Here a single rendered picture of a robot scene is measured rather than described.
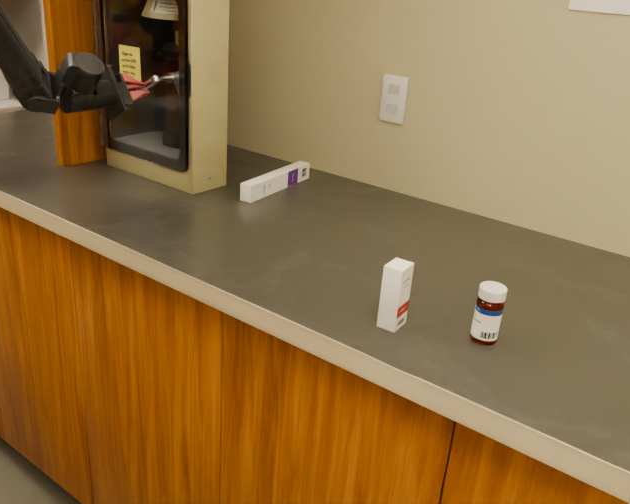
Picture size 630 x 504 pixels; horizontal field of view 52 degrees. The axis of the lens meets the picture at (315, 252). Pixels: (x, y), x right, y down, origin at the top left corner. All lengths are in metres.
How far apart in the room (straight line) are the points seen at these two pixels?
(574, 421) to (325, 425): 0.40
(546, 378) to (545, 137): 0.69
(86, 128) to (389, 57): 0.79
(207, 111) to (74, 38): 0.40
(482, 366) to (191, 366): 0.58
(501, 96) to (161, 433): 1.05
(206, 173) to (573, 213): 0.84
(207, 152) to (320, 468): 0.77
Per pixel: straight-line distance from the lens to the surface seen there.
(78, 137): 1.77
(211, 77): 1.51
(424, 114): 1.62
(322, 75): 1.78
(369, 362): 0.94
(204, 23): 1.48
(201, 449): 1.38
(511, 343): 1.04
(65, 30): 1.72
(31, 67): 1.33
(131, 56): 1.60
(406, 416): 0.99
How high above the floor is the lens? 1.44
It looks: 24 degrees down
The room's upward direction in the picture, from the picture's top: 4 degrees clockwise
